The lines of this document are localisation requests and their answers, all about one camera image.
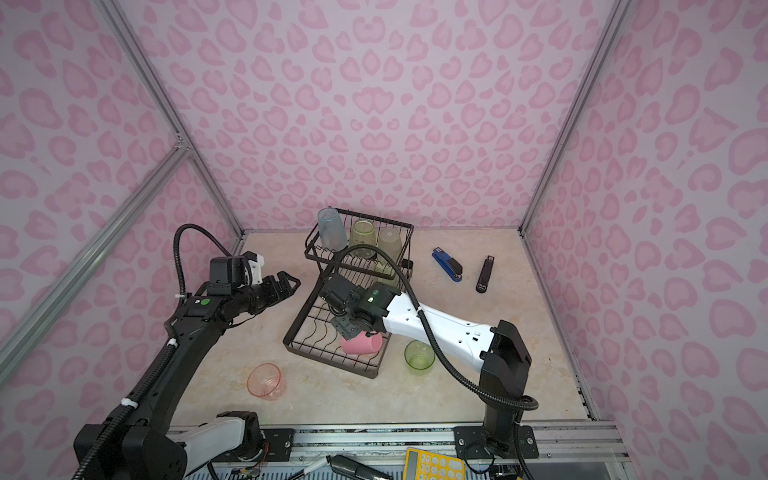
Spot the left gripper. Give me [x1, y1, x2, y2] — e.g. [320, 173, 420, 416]
[234, 269, 300, 314]

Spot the solid pink plastic cup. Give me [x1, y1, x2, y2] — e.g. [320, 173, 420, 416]
[340, 332, 383, 355]

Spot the teal textured plastic cup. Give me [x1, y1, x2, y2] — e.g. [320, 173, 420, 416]
[317, 207, 348, 252]

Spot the pale green frosted cup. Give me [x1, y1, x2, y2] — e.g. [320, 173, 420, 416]
[376, 226, 403, 263]

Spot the light green transparent cup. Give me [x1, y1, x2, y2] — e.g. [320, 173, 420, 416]
[349, 219, 377, 260]

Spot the white mug green handle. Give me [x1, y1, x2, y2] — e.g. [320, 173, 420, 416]
[374, 262, 399, 287]

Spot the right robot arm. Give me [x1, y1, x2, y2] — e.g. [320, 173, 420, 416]
[319, 274, 539, 458]

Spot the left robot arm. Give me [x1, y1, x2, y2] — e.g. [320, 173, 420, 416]
[73, 271, 301, 479]

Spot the bright green transparent cup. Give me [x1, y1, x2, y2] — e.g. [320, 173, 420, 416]
[403, 340, 436, 375]

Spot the pink transparent cup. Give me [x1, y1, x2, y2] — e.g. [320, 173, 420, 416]
[246, 363, 285, 401]

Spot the blue stapler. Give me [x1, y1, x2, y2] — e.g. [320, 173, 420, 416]
[432, 247, 463, 282]

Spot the black marker pen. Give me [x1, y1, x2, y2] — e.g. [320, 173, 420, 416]
[288, 455, 393, 480]

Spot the yellow calculator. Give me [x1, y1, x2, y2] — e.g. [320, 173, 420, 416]
[403, 448, 467, 480]

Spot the black wire dish rack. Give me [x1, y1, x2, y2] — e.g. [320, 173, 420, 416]
[283, 207, 414, 379]

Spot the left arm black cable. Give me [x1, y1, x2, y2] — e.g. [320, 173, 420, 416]
[172, 223, 233, 301]

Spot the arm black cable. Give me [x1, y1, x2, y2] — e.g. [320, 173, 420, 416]
[326, 243, 540, 413]
[172, 223, 233, 301]

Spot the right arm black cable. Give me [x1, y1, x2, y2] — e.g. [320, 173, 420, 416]
[326, 243, 540, 413]

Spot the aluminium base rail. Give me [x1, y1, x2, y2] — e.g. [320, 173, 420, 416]
[110, 419, 637, 480]

